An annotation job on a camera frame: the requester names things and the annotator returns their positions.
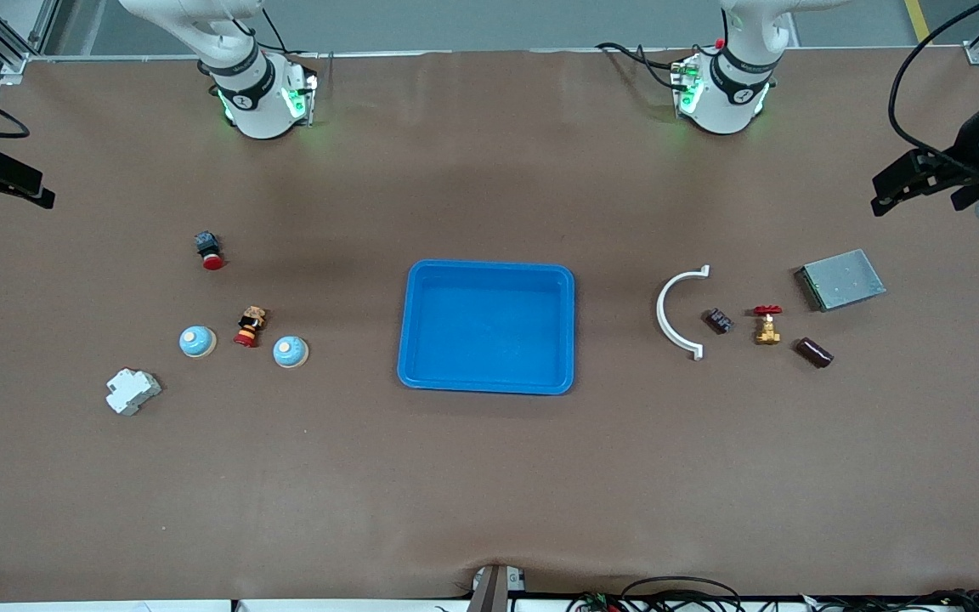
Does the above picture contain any brown cylindrical electrolytic capacitor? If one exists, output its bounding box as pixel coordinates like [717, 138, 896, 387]
[797, 337, 835, 369]

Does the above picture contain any blue bell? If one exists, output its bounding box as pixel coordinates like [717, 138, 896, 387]
[179, 326, 218, 359]
[273, 336, 310, 369]

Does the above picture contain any blue plastic tray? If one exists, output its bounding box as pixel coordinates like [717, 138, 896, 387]
[397, 259, 576, 396]

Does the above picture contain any grey metal box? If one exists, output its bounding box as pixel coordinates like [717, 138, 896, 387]
[795, 248, 887, 313]

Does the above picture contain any red push button black base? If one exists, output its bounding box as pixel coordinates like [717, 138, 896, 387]
[194, 230, 226, 272]

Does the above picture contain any white circuit breaker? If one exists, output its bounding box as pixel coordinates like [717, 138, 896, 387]
[105, 367, 162, 417]

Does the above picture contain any white curved pipe clamp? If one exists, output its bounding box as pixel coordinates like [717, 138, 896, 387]
[656, 264, 711, 361]

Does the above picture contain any brass valve red handle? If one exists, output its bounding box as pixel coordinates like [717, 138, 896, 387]
[752, 304, 784, 346]

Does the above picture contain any black cable bundle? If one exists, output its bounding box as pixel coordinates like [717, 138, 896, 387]
[800, 589, 979, 612]

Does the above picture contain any black cable loop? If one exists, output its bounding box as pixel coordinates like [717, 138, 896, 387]
[621, 576, 743, 612]

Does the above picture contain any grey metal bracket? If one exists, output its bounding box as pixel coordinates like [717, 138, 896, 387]
[468, 564, 529, 612]

